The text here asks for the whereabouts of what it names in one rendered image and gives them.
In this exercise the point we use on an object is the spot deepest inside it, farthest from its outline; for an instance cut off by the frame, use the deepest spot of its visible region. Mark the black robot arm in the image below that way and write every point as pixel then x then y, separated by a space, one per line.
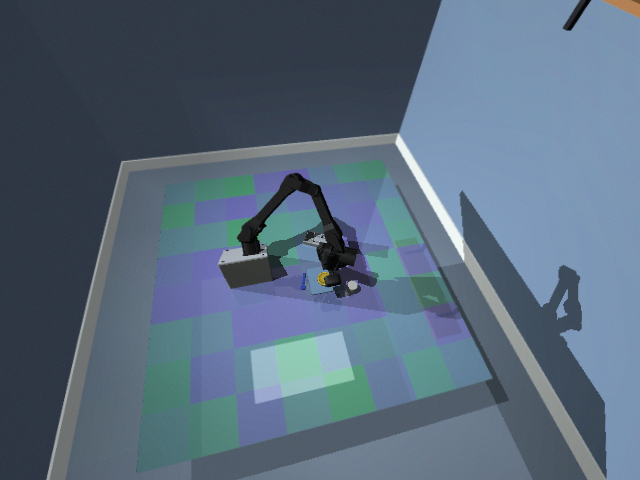
pixel 335 246

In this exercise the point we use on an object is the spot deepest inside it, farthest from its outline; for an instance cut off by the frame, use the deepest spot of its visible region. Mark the yellow round plate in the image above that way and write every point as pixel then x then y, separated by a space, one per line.
pixel 321 278

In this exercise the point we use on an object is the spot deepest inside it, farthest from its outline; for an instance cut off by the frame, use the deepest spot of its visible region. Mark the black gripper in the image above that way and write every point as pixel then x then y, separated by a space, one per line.
pixel 331 279

